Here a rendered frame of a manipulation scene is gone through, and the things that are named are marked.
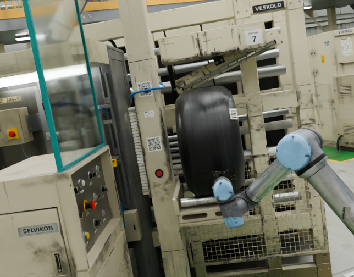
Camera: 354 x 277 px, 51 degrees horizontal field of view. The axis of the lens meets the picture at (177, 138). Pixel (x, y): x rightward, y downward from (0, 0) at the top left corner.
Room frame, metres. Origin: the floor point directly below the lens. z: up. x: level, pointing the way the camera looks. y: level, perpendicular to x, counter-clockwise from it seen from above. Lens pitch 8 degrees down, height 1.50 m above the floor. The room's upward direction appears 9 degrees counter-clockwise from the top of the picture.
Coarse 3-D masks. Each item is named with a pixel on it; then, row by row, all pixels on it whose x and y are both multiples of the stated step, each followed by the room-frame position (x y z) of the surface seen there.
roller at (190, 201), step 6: (234, 192) 1.84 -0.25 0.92; (240, 192) 1.83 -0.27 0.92; (186, 198) 1.86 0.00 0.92; (192, 198) 1.86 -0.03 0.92; (198, 198) 1.85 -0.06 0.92; (204, 198) 1.84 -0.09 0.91; (210, 198) 1.84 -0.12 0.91; (180, 204) 1.86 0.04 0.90; (186, 204) 1.85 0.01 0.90; (192, 204) 1.85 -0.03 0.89; (198, 204) 1.85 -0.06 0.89
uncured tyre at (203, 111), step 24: (192, 96) 1.86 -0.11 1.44; (216, 96) 1.82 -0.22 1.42; (192, 120) 1.75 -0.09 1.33; (216, 120) 1.73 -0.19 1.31; (192, 144) 1.72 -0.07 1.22; (216, 144) 1.70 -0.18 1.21; (240, 144) 1.73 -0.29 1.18; (192, 168) 1.73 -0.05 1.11; (216, 168) 1.72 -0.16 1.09; (240, 168) 1.74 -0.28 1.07; (192, 192) 1.88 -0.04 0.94
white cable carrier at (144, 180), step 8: (136, 112) 2.00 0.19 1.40; (136, 120) 1.96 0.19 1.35; (136, 128) 1.96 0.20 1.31; (136, 136) 1.96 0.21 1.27; (136, 144) 1.96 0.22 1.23; (136, 152) 1.96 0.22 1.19; (144, 160) 1.97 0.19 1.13; (144, 168) 1.96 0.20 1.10; (144, 176) 1.96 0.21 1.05; (144, 184) 1.96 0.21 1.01
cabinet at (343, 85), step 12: (336, 84) 6.10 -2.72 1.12; (348, 84) 5.85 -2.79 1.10; (336, 96) 6.12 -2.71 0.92; (348, 96) 5.88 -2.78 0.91; (336, 108) 6.15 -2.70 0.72; (348, 108) 5.90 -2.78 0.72; (336, 120) 6.18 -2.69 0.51; (348, 120) 5.92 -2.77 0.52; (348, 132) 5.94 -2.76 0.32; (348, 144) 5.97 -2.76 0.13
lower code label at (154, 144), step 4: (148, 140) 1.94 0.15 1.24; (152, 140) 1.94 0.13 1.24; (156, 140) 1.94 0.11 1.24; (160, 140) 1.93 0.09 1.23; (148, 144) 1.94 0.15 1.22; (152, 144) 1.94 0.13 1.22; (156, 144) 1.94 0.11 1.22; (160, 144) 1.93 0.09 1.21; (148, 148) 1.94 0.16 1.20; (152, 148) 1.94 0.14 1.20; (156, 148) 1.94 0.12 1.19; (160, 148) 1.93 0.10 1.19
